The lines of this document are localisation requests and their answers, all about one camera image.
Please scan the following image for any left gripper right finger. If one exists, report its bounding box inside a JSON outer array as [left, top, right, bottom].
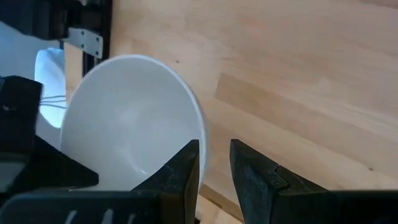
[[229, 138, 329, 224]]

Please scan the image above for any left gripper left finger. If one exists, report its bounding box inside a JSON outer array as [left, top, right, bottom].
[[132, 139, 200, 224]]

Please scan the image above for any white ridged bowl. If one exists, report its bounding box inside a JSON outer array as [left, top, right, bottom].
[[60, 54, 208, 192]]

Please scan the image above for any black table frame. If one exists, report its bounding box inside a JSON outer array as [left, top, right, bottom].
[[58, 0, 113, 77]]

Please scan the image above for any silver metal bracket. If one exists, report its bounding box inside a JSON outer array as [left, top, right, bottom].
[[63, 27, 104, 60]]

